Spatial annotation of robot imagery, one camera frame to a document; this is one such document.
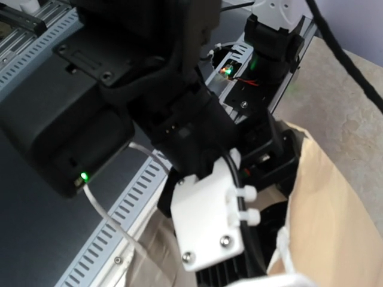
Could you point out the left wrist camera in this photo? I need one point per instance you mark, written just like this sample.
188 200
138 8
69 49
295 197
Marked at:
213 225

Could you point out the brown paper bag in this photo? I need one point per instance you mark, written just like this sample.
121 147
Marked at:
331 238

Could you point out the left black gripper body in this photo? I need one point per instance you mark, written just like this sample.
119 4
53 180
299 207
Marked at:
134 64

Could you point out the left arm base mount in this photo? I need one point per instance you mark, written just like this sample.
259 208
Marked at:
257 69

